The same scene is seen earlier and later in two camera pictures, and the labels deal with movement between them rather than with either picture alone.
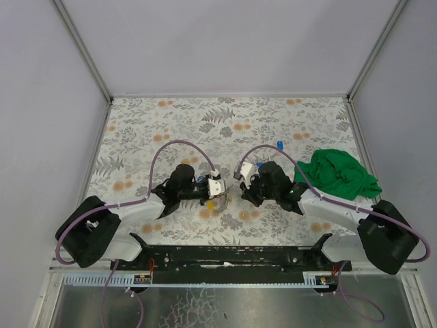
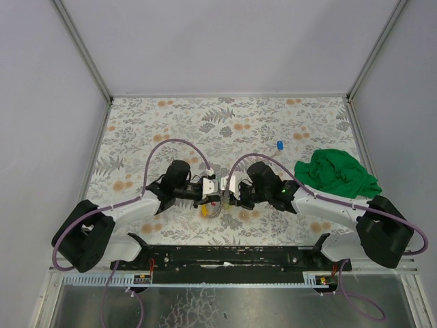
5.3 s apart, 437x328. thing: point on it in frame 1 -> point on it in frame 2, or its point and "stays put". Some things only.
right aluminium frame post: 375,49 stays put
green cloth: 337,172 stays put
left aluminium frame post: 82,49 stays put
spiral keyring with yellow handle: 211,203 -> 205,212
